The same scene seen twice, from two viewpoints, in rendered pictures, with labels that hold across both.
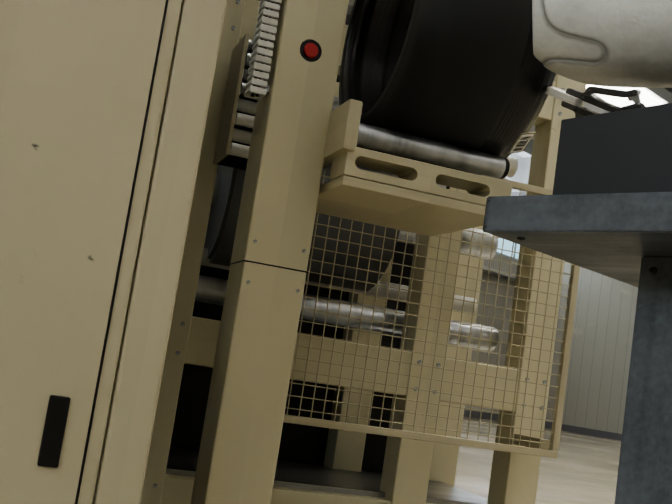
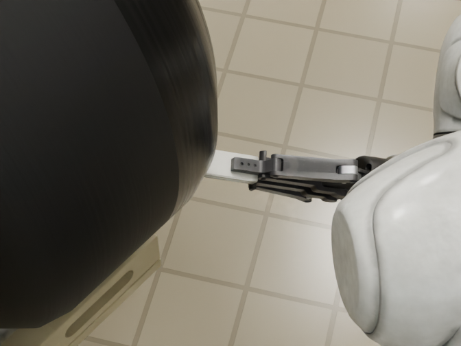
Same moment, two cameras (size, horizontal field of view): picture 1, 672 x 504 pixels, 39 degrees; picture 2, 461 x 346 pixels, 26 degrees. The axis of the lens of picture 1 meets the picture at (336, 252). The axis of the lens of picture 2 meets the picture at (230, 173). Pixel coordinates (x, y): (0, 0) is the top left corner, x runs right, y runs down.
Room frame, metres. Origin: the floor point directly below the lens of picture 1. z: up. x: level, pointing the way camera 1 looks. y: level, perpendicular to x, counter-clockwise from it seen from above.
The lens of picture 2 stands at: (1.25, -0.07, 1.96)
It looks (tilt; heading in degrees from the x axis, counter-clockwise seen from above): 55 degrees down; 329
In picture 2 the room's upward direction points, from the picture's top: straight up
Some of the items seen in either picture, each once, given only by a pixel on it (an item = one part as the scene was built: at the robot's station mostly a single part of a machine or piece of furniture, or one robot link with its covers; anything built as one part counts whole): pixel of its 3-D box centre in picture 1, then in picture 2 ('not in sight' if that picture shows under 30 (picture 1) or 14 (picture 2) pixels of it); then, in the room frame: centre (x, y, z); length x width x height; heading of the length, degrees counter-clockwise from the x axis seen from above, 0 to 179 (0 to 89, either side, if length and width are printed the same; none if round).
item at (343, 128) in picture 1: (322, 143); not in sight; (1.94, 0.06, 0.90); 0.40 x 0.03 x 0.10; 18
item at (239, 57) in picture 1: (267, 109); not in sight; (2.28, 0.22, 1.05); 0.20 x 0.15 x 0.30; 108
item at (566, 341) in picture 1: (418, 298); not in sight; (2.38, -0.22, 0.65); 0.90 x 0.02 x 0.70; 108
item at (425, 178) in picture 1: (421, 181); (34, 320); (1.86, -0.15, 0.83); 0.36 x 0.09 x 0.06; 108
